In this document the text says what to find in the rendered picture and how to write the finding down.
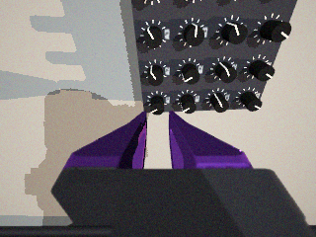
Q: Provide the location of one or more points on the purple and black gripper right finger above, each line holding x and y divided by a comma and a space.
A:
200, 149

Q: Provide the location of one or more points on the dark grey knob box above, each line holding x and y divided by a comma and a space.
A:
207, 55

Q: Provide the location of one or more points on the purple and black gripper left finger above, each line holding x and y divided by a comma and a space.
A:
116, 148

